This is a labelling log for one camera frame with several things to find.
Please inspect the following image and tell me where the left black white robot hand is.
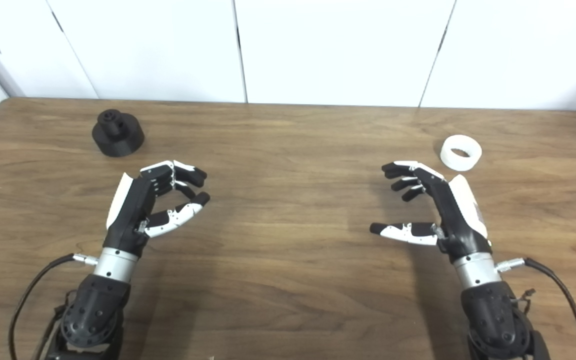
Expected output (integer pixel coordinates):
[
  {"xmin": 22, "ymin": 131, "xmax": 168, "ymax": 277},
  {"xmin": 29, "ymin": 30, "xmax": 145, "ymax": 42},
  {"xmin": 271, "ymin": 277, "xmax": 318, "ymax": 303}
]
[{"xmin": 104, "ymin": 160, "xmax": 211, "ymax": 258}]

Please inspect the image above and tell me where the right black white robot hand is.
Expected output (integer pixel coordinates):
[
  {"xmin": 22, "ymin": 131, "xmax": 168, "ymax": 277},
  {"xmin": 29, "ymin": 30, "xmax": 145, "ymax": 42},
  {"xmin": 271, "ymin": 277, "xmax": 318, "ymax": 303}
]
[{"xmin": 369, "ymin": 160, "xmax": 493, "ymax": 262}]

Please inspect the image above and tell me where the white plastic ring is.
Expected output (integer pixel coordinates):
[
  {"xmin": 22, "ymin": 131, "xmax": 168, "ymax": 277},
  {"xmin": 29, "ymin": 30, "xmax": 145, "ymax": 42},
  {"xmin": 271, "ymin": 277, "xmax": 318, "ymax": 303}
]
[{"xmin": 440, "ymin": 135, "xmax": 483, "ymax": 172}]

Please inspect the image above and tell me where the round black plastic part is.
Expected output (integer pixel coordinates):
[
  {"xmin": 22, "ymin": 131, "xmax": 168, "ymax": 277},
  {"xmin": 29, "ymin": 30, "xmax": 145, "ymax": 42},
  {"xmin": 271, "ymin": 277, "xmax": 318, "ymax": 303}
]
[{"xmin": 92, "ymin": 109, "xmax": 145, "ymax": 158}]

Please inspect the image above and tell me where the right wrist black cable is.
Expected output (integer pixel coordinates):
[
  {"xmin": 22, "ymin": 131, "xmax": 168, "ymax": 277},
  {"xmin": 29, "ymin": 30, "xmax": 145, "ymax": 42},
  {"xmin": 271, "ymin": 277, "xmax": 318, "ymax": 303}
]
[{"xmin": 495, "ymin": 257, "xmax": 576, "ymax": 360}]

